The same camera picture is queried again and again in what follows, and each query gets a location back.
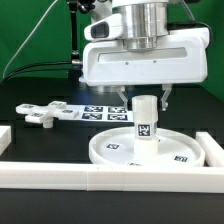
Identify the white cross-shaped table base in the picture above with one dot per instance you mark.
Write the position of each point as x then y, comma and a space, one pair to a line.
45, 115

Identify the white right fence bar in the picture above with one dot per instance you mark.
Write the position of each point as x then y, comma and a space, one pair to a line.
214, 153

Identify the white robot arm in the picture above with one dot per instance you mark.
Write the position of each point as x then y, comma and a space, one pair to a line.
134, 46

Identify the paper sheet with markers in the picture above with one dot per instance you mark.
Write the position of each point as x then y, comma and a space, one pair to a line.
102, 113

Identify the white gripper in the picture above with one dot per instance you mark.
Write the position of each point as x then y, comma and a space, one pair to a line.
179, 57

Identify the white left fence block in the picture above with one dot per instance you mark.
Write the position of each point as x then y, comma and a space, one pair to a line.
5, 138

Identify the black camera stand pole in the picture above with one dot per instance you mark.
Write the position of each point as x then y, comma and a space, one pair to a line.
83, 6

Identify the white front fence bar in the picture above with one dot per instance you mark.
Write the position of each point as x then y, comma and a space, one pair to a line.
89, 177

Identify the white fence bar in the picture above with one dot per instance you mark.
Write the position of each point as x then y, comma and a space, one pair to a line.
89, 177
214, 153

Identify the white round table top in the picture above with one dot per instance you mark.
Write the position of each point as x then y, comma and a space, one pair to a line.
120, 146

